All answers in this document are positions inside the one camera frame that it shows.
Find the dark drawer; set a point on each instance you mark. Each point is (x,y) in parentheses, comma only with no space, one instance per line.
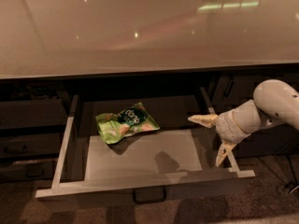
(177,162)
(27,170)
(29,145)
(31,113)

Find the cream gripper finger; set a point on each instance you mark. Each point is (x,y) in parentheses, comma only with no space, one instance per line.
(207,121)
(224,150)

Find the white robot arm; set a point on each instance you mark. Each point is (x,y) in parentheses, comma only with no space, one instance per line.
(274,103)

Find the green snack bag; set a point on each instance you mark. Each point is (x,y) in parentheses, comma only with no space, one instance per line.
(130,121)

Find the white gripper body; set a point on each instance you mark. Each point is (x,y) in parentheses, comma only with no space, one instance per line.
(226,127)

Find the dark cabinet door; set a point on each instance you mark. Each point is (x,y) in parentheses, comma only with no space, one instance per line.
(233,91)

